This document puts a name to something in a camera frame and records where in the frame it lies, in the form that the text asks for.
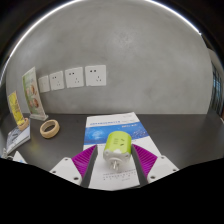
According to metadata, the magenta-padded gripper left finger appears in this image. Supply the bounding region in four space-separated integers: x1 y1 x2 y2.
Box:
49 144 100 189

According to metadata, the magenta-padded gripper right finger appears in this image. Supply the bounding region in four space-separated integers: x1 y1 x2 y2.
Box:
130 143 180 186

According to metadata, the beige tape roll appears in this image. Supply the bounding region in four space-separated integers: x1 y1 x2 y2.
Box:
39 118 61 140

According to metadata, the white and blue booklet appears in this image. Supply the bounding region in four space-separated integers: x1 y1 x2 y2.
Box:
82 111 163 192

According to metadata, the grey printed booklet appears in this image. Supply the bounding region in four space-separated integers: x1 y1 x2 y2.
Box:
5 124 32 156

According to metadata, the small card wooden-base stand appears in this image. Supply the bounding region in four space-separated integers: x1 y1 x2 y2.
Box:
7 90 31 132

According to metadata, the dark framed glass window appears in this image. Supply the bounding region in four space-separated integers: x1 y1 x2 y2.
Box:
208 59 224 118

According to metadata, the ceiling light strip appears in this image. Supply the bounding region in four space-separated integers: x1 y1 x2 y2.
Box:
0 0 202 86

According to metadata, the blank white wall plate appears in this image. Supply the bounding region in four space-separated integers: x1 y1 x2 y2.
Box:
37 75 51 94

